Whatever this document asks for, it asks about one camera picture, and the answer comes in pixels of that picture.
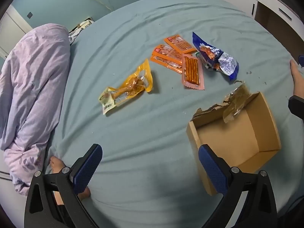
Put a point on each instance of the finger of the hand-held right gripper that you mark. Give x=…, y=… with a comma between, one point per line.
x=301, y=61

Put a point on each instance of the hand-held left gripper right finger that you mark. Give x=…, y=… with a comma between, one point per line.
x=212, y=168

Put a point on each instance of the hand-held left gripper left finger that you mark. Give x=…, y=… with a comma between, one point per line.
x=86, y=169

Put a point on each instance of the person's right hand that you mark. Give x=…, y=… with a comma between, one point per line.
x=296, y=78

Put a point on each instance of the person's bare foot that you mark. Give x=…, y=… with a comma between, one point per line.
x=57, y=165

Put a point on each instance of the torn cardboard box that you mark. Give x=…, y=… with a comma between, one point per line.
x=237, y=133

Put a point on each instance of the teal bed sheet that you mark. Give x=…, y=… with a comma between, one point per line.
x=142, y=135

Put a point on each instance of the blue snack bag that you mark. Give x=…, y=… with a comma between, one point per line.
x=209, y=52

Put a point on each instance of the yellow chicken snack packet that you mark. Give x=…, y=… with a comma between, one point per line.
x=133, y=85

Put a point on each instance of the pink snack stick packet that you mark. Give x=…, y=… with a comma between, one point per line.
x=192, y=72

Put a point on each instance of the purple quilt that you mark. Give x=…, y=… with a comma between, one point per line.
x=30, y=87

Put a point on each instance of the orange snack packet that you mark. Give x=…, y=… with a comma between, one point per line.
x=166, y=51
x=180, y=44
x=163, y=62

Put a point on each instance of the patterned pillow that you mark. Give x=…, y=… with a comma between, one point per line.
x=80, y=27

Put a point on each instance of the white door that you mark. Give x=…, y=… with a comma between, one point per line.
x=11, y=28

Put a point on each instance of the grey wall switch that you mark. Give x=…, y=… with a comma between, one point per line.
x=29, y=15

